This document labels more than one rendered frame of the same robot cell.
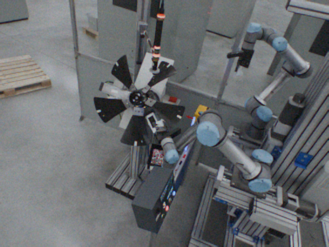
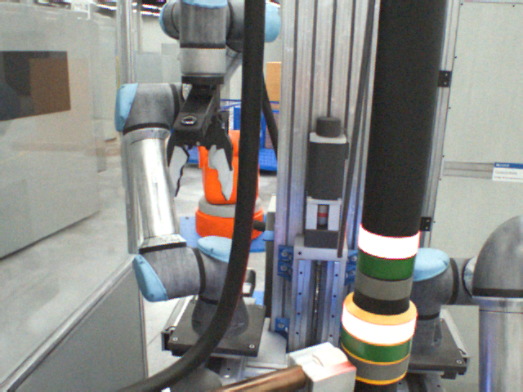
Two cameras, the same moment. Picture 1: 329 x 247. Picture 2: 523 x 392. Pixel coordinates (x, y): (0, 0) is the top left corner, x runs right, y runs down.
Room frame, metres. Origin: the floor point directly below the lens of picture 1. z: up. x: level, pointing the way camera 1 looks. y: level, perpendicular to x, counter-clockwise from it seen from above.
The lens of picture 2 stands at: (1.57, 0.38, 1.72)
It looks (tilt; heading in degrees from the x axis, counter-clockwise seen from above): 17 degrees down; 262
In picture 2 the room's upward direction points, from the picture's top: 2 degrees clockwise
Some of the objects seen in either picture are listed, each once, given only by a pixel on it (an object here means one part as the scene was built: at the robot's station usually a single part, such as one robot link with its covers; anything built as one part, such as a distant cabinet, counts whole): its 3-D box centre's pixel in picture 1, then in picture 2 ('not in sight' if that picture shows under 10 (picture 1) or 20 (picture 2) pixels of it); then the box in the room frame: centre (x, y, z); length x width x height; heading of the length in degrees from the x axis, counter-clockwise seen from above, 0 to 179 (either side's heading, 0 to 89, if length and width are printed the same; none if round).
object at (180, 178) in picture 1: (174, 189); not in sight; (1.26, -0.18, 0.45); 0.82 x 0.02 x 0.66; 164
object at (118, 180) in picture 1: (137, 173); not in sight; (1.69, 0.21, 0.04); 0.62 x 0.45 x 0.08; 164
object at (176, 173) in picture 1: (181, 162); not in sight; (1.26, -0.18, 0.82); 0.90 x 0.04 x 0.08; 164
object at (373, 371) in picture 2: not in sight; (373, 351); (1.46, 0.13, 1.54); 0.04 x 0.04 x 0.01
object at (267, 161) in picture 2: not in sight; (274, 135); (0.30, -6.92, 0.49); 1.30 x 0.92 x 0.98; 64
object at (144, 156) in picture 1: (147, 131); not in sight; (1.81, 0.17, 0.58); 0.09 x 0.05 x 1.15; 74
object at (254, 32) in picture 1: (252, 33); (202, 14); (1.55, -0.45, 1.78); 0.09 x 0.08 x 0.11; 108
